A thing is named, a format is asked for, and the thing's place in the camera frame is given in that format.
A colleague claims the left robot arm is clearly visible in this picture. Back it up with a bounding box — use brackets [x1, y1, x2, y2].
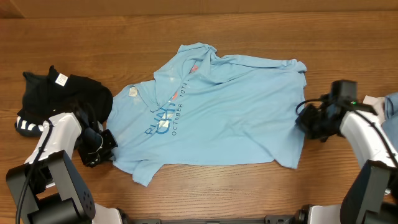
[6, 103, 130, 224]

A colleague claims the white cloth garment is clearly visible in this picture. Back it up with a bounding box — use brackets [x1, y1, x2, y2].
[363, 95, 385, 116]

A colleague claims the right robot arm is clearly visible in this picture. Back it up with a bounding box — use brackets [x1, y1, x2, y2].
[288, 80, 397, 224]

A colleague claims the light blue printed t-shirt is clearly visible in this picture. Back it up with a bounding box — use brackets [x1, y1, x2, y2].
[106, 43, 307, 186]

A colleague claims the blue denim garment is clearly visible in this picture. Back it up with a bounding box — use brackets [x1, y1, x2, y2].
[382, 92, 398, 150]

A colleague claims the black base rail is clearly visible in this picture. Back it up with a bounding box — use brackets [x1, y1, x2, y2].
[122, 215, 295, 224]

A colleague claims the black folded t-shirt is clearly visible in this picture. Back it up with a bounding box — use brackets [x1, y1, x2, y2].
[14, 65, 113, 137]

